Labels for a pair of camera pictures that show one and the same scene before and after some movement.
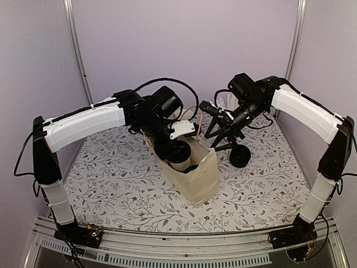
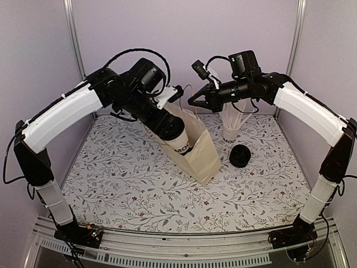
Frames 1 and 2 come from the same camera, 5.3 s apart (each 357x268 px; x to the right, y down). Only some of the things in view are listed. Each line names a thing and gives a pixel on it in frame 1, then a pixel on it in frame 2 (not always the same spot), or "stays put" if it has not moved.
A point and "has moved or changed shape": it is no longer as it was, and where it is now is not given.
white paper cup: [182, 166] → [181, 144]
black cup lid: [179, 152] has moved or changed shape
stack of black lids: [240, 156] stays put
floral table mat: [116, 182] stays put
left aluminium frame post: [71, 23] stays put
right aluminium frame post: [295, 38] stays put
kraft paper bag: [199, 182] → [203, 162]
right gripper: [228, 128] → [213, 102]
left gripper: [159, 150] → [161, 129]
